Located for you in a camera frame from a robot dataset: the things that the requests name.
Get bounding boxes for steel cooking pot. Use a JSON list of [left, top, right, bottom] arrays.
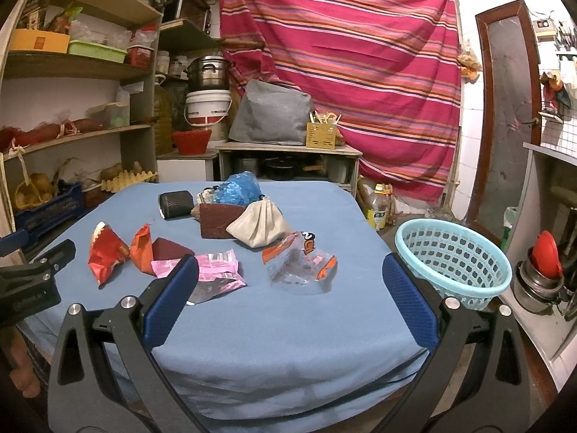
[[185, 55, 230, 91]]

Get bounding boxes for light blue plastic basket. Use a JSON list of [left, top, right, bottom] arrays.
[[395, 218, 512, 311]]

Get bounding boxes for red plastic lid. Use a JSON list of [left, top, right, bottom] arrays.
[[530, 231, 562, 280]]

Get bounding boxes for blue plastic bag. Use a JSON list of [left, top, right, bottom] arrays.
[[213, 171, 263, 207]]

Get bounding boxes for stacked steel pots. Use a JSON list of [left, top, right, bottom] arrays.
[[512, 259, 564, 315]]

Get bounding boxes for red striped hanging cloth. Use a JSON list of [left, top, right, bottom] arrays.
[[219, 0, 461, 202]]

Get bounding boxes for black cylindrical speaker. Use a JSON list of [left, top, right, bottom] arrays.
[[158, 191, 195, 220]]

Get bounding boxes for beige cloth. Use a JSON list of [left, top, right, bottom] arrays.
[[226, 197, 291, 248]]

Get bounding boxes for kitchen counter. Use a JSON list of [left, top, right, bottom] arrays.
[[501, 143, 576, 390]]

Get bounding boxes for yellow egg tray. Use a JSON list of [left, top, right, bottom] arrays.
[[100, 170, 158, 193]]

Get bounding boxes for yellow utensil box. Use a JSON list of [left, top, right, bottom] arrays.
[[306, 110, 343, 150]]

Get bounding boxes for oil bottle yellow label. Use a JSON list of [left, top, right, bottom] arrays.
[[367, 184, 391, 231]]

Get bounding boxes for dark blue plastic crate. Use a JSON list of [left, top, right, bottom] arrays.
[[15, 183, 86, 247]]

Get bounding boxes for yellow box on shelf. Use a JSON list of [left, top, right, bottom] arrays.
[[10, 29, 70, 53]]

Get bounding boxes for green plastic tray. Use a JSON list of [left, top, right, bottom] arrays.
[[67, 40, 127, 64]]

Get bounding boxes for pink foil wrapper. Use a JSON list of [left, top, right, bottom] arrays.
[[150, 249, 246, 306]]

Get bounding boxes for white cabinet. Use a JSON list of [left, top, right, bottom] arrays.
[[157, 150, 219, 183]]

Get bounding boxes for white plastic bucket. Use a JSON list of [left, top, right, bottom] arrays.
[[184, 90, 232, 144]]

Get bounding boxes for red woven basket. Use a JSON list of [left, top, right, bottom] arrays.
[[171, 129, 211, 156]]

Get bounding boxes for green bin with bag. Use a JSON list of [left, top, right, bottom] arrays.
[[501, 206, 517, 250]]

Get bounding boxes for light blue tablecloth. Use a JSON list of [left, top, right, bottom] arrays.
[[21, 182, 427, 432]]

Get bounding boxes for clear orange plastic wrapper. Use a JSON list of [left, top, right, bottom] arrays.
[[261, 232, 338, 295]]

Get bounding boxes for grey fabric cover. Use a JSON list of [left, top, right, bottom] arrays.
[[229, 79, 313, 146]]

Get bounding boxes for wooden shelf unit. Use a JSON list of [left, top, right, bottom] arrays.
[[0, 0, 222, 236]]

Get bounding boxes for red chip bag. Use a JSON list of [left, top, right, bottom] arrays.
[[88, 222, 129, 287]]

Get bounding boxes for brown framed door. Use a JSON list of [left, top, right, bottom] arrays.
[[466, 0, 541, 244]]

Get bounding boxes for grey low shelf table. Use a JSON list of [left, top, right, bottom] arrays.
[[217, 142, 362, 197]]

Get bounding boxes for small maroon scouring pad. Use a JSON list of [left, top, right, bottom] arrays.
[[153, 237, 195, 261]]

